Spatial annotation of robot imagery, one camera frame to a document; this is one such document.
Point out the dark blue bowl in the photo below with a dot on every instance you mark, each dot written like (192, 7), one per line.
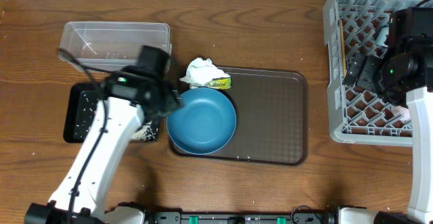
(205, 124)

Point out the grey dishwasher rack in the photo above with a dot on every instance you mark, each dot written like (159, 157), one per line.
(356, 115)

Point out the dark brown serving tray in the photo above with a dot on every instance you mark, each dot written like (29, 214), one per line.
(272, 118)

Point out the light blue small bowl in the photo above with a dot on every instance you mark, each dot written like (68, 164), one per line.
(382, 39)

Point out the clear plastic bin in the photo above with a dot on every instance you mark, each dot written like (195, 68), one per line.
(113, 45)

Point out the pale pink cup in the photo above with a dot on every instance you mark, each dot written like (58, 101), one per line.
(401, 111)

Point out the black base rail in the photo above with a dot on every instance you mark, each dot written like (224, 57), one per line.
(298, 216)

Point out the pile of white rice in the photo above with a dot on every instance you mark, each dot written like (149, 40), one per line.
(85, 113)

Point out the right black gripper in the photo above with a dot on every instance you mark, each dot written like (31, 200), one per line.
(367, 65)

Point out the yellow green wrapper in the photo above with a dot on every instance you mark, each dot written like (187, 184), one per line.
(221, 84)

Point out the crumpled white tissue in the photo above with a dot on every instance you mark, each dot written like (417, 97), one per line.
(200, 71)

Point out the black rectangular tray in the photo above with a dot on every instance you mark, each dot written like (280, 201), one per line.
(72, 106)

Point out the wooden chopstick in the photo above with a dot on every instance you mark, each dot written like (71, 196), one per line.
(343, 49)

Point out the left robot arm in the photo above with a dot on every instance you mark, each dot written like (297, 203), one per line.
(127, 99)

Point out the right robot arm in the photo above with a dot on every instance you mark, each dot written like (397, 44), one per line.
(419, 104)

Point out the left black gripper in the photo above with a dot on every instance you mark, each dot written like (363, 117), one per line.
(173, 99)

